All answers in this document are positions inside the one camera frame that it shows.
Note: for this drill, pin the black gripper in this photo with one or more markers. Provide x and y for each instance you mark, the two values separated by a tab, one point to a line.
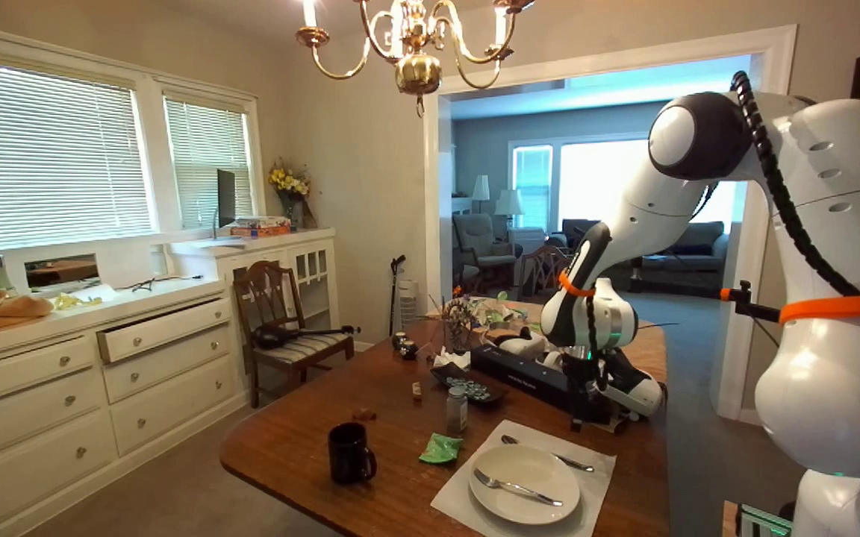
588	376

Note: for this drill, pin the silver fork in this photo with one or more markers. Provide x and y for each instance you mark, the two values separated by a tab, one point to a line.
487	476

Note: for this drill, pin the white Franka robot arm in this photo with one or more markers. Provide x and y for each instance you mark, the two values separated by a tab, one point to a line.
829	397

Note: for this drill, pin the white round plate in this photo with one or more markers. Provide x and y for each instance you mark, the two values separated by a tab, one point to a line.
539	496

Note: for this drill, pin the white and black device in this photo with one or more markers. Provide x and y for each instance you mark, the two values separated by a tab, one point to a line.
642	391

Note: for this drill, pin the long black box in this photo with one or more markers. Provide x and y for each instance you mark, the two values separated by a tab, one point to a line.
509	369

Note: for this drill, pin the white bowl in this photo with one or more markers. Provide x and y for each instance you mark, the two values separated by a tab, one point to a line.
520	346

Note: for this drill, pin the black tray with glass beads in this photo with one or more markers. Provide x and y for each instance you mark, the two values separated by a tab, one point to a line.
463	390

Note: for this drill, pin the white crumpled cloth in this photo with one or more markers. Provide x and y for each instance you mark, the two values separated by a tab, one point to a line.
448	360

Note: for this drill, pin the green folded cloth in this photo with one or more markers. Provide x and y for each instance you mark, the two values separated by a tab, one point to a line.
441	448

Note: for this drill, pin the dark wooden background chair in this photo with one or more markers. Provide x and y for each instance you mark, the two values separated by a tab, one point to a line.
539	273

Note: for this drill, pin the white paper placemat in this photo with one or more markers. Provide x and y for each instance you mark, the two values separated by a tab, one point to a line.
448	503

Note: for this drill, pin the tan crumpled paper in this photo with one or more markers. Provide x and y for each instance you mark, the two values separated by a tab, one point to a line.
417	391

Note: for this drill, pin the small black table item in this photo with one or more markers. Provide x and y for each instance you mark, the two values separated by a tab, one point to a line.
406	346

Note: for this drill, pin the small reddish brown object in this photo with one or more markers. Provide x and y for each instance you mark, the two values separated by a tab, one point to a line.
363	415

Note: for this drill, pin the white shade table lamp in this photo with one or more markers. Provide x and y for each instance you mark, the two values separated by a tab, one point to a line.
509	202
481	190

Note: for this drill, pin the black mug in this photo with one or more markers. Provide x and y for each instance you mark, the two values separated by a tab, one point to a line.
347	454

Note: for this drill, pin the white glass door cabinet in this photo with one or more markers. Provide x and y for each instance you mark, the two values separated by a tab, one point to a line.
305	273

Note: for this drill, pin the dark wooden chair striped seat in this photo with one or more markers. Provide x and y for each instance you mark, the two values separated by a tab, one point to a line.
281	300

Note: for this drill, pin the vase with yellow flowers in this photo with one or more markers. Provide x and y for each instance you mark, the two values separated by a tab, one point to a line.
288	184

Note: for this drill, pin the brass chandelier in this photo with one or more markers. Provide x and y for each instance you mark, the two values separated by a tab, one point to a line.
420	70

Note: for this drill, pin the small window with blinds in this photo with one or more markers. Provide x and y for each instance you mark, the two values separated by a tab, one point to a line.
208	166

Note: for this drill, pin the white box with dark opening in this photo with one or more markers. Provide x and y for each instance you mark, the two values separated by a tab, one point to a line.
60	269

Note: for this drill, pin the white dresser with drawers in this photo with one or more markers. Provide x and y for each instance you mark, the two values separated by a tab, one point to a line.
30	418

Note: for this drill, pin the large window with blinds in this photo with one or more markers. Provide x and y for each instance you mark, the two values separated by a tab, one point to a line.
46	149

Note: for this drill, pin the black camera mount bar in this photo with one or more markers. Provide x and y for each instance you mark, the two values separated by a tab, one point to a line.
748	302

